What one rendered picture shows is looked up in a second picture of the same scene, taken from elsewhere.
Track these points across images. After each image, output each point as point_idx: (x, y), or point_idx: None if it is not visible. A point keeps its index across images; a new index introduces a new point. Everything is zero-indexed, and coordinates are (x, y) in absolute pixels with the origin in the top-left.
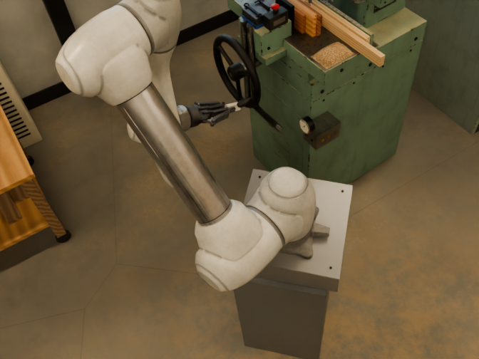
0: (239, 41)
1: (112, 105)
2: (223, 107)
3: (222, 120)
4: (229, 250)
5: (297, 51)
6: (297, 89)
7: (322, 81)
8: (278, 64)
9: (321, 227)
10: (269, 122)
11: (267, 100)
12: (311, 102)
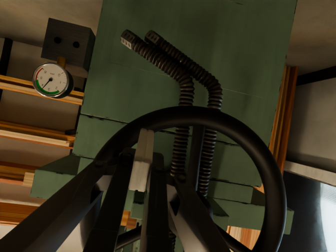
0: (223, 221)
1: None
2: (147, 185)
3: (63, 188)
4: None
5: (101, 206)
6: (116, 126)
7: (38, 176)
8: (165, 155)
9: None
10: (157, 42)
11: (221, 54)
12: (80, 113)
